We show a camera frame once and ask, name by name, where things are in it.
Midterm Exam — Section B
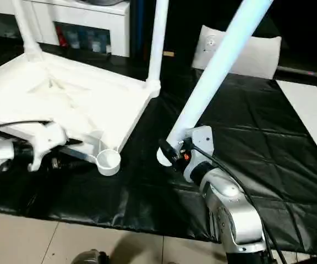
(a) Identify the white plastic table top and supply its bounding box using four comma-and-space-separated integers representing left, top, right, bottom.
0, 51, 162, 177

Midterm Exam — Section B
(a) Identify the white plastic table leg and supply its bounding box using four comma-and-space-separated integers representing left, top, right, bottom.
156, 0, 275, 167
145, 0, 170, 91
12, 0, 43, 61

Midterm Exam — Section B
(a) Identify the black work mat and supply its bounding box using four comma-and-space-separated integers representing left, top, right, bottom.
0, 34, 317, 255

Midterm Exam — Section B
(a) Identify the dark grey robot body part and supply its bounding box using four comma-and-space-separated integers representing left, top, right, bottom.
70, 250, 111, 264

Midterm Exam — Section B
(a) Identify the white cabinet with glass doors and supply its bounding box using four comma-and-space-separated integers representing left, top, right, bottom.
0, 0, 132, 58

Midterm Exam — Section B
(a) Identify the white plastic bag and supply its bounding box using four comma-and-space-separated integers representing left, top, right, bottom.
191, 25, 283, 80

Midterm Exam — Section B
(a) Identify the white flat board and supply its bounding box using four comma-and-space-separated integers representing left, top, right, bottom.
276, 80, 317, 177

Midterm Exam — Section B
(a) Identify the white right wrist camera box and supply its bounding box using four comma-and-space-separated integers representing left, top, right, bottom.
188, 126, 214, 166

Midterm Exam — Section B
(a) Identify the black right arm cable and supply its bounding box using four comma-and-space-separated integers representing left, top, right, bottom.
192, 144, 288, 264

